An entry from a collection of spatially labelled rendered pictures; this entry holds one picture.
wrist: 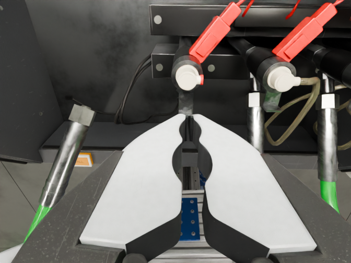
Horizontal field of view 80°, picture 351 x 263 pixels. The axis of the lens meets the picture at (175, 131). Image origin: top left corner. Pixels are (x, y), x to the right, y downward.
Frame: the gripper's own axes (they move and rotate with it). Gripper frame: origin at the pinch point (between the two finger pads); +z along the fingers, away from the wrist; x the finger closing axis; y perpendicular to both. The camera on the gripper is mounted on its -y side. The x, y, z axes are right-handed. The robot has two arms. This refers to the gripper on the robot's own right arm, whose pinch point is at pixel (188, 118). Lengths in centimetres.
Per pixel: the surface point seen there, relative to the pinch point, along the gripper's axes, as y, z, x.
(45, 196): 9.1, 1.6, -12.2
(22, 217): 188, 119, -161
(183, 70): -0.7, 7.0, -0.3
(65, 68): 8.2, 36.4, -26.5
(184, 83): 0.2, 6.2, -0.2
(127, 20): -1.7, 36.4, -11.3
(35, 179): 131, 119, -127
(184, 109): 3.4, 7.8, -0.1
